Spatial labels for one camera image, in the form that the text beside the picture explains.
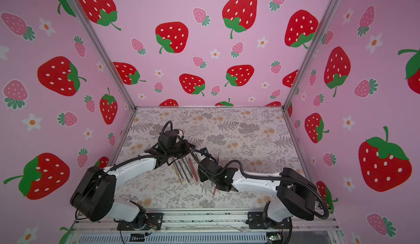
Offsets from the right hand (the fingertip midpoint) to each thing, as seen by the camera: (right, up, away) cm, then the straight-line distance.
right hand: (197, 170), depth 80 cm
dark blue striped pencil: (-9, -3, +10) cm, 13 cm away
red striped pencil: (-3, -2, +10) cm, 11 cm away
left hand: (-1, +12, +7) cm, 14 cm away
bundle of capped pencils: (+9, -11, +3) cm, 15 cm away
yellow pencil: (-13, -3, +10) cm, 17 cm away
